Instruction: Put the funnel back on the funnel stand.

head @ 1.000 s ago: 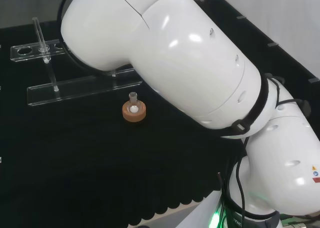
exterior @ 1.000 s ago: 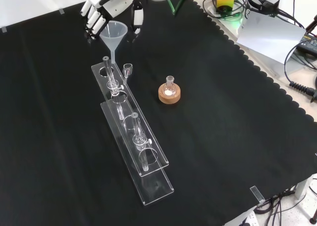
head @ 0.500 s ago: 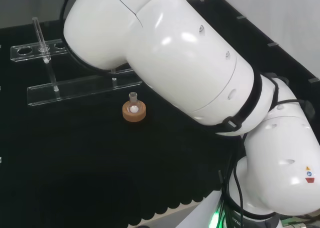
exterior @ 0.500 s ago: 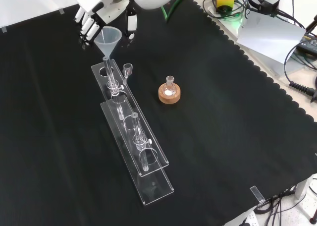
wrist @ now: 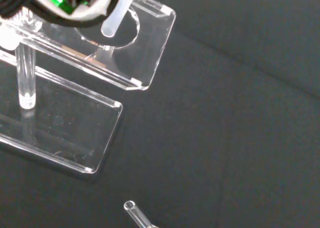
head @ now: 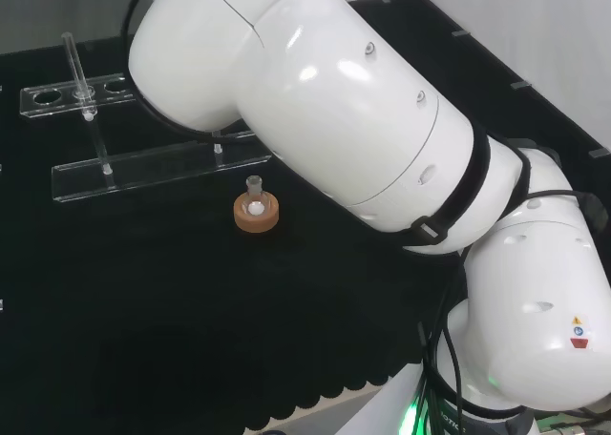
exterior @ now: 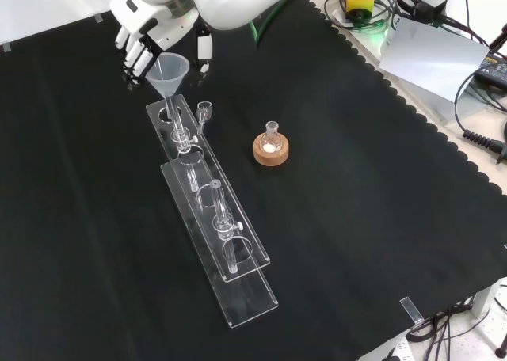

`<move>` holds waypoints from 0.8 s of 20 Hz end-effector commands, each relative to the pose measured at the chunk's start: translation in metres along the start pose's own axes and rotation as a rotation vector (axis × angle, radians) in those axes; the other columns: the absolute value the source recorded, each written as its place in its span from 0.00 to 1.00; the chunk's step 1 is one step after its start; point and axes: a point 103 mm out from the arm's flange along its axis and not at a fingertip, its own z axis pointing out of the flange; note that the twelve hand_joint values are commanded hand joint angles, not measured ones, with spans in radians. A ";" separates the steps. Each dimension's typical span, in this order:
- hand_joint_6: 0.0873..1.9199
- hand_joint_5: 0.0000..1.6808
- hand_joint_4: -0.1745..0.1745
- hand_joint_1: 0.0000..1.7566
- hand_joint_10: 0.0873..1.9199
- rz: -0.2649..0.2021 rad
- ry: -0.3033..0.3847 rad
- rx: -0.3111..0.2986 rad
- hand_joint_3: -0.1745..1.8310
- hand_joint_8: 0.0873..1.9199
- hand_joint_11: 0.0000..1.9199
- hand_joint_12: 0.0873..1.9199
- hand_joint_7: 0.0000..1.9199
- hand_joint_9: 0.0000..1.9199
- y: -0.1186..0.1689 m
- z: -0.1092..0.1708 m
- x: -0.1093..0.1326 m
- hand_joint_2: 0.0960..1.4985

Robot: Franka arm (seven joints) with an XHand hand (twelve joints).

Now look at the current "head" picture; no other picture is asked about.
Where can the black bench cloth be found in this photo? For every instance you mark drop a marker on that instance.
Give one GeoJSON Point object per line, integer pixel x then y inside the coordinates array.
{"type": "Point", "coordinates": [143, 287]}

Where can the clear glass rod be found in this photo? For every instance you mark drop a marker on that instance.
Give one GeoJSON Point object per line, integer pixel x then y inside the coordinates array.
{"type": "Point", "coordinates": [76, 70]}

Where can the round-bottom glass flask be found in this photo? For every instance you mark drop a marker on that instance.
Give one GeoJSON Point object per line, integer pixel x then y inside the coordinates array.
{"type": "Point", "coordinates": [254, 201]}

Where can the clear acrylic funnel stand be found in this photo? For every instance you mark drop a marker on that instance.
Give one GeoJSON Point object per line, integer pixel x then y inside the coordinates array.
{"type": "Point", "coordinates": [162, 168]}

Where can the black bench edge panel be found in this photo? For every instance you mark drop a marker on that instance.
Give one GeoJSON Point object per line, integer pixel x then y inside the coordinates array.
{"type": "Point", "coordinates": [429, 34]}

